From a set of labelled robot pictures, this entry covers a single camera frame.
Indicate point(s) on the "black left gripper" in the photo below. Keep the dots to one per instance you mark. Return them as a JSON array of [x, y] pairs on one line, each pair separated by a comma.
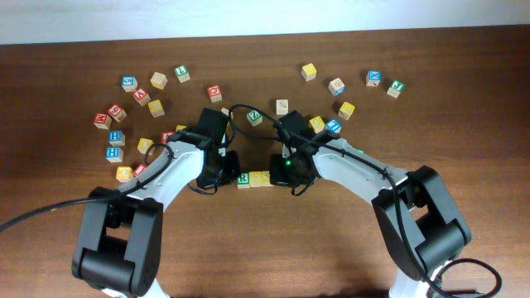
[[233, 171]]

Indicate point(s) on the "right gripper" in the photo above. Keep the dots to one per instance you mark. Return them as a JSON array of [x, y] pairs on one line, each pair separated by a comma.
[[278, 175]]

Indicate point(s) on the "yellow S block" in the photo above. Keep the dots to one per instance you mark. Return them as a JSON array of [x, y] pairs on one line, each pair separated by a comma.
[[255, 178]]

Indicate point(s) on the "yellow block back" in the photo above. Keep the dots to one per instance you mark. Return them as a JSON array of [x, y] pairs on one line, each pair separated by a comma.
[[308, 72]]

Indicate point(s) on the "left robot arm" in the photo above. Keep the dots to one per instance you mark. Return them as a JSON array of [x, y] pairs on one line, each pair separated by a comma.
[[118, 250]]

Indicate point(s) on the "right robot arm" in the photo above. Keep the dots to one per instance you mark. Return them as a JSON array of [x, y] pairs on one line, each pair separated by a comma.
[[422, 227]]

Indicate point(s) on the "plain top wooden block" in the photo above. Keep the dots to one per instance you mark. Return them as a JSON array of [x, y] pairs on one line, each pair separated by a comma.
[[227, 113]]

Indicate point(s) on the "blue I block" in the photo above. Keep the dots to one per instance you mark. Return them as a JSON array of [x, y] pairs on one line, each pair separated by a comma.
[[333, 125]]

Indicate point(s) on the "green Z block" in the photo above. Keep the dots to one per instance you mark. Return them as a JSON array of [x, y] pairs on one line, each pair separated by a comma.
[[254, 117]]

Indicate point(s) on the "plain top block red-side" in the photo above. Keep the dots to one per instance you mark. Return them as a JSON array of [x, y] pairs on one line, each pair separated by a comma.
[[282, 107]]

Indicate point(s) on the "red A block front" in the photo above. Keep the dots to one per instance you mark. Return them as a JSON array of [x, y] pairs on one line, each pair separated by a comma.
[[165, 136]]

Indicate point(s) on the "red a block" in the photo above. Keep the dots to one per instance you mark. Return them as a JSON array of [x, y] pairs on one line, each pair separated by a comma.
[[165, 136], [141, 96]]

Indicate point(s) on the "red Q block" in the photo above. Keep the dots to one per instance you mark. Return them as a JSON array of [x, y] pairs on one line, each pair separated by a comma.
[[214, 93]]

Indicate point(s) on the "red I block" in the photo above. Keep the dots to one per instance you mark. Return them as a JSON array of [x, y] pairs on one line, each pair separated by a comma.
[[139, 169]]

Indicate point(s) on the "yellow O block middle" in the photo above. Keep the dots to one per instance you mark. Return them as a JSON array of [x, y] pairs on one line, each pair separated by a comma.
[[144, 144]]

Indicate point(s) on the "yellow o block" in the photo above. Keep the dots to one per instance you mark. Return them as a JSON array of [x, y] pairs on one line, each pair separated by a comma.
[[144, 144], [124, 174]]

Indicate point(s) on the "blue D side block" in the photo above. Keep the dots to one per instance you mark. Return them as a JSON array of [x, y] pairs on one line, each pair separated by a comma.
[[336, 86]]

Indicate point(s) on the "yellow O block front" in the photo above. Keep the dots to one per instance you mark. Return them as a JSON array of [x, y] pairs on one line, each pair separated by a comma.
[[124, 174]]

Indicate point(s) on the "green L block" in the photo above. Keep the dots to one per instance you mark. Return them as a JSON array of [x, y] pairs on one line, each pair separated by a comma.
[[182, 73]]

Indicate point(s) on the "red A block back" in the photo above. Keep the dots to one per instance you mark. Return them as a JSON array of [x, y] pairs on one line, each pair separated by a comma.
[[141, 96]]

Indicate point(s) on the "blue H block lower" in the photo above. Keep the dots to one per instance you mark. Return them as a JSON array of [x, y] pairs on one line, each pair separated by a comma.
[[114, 154]]

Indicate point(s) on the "blue h block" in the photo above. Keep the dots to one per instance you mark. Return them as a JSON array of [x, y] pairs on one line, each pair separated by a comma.
[[114, 154], [116, 138]]

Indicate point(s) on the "plain top yellow-side block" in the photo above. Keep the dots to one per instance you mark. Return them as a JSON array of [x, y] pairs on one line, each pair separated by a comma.
[[158, 80]]

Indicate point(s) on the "blue H block upper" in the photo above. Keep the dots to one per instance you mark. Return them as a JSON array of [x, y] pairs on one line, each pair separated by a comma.
[[116, 138]]

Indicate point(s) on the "blue X block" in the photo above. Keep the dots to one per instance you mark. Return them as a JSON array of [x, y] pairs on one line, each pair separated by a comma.
[[373, 78]]

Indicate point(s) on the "red 9 block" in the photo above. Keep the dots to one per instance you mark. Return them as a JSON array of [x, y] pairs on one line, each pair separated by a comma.
[[117, 113]]

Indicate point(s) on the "blue 5 block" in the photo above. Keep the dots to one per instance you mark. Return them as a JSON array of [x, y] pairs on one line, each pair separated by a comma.
[[129, 83]]

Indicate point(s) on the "red M block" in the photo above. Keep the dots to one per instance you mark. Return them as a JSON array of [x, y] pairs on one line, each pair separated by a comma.
[[102, 121]]

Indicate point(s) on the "green J block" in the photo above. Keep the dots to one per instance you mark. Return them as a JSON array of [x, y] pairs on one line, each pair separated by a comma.
[[395, 88]]

